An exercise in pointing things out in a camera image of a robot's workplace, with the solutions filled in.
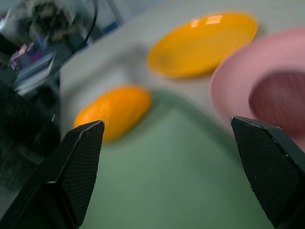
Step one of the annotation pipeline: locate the orange fruit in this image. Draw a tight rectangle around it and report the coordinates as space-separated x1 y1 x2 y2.
73 85 153 143

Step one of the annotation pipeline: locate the green plate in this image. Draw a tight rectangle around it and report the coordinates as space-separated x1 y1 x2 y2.
82 92 277 229

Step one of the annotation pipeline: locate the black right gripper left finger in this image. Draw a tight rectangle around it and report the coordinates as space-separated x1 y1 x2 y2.
0 120 105 229

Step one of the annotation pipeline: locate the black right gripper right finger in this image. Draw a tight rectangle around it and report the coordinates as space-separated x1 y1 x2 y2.
230 115 305 229

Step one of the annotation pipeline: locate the black cable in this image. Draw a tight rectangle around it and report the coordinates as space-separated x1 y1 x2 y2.
81 0 99 47

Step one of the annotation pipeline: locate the orange plate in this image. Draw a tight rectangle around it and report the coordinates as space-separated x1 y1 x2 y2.
147 12 259 79

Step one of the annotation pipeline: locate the stack of books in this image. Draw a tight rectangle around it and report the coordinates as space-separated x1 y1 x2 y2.
9 42 55 96

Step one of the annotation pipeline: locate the black fabric object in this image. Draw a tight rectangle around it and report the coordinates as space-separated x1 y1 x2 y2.
0 81 60 167

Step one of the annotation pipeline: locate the pink plate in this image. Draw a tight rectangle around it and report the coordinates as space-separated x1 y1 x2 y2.
210 28 305 144

